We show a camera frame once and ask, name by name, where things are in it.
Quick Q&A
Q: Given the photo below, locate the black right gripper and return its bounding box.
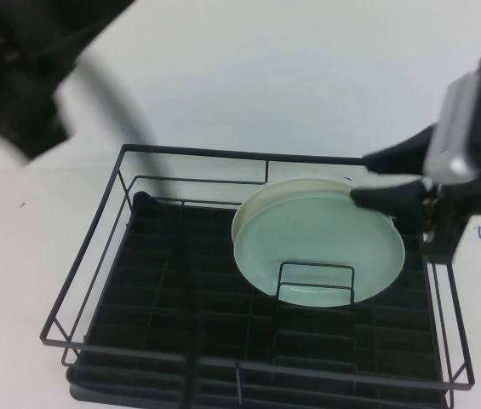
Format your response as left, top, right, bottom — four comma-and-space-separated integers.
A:
349, 123, 481, 263

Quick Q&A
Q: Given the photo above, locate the pale green round plate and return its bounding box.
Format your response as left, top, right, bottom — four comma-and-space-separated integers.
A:
233, 191, 406, 308

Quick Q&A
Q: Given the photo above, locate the white round plate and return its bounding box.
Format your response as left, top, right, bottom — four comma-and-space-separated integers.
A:
230, 178, 394, 256

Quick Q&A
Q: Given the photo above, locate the black plastic drip tray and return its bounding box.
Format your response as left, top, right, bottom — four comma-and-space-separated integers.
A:
65, 191, 450, 409

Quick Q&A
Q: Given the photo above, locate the black wire dish rack frame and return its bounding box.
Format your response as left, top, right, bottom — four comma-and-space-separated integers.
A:
39, 143, 475, 409

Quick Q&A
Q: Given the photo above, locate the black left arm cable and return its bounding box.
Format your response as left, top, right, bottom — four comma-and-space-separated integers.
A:
80, 59, 172, 205

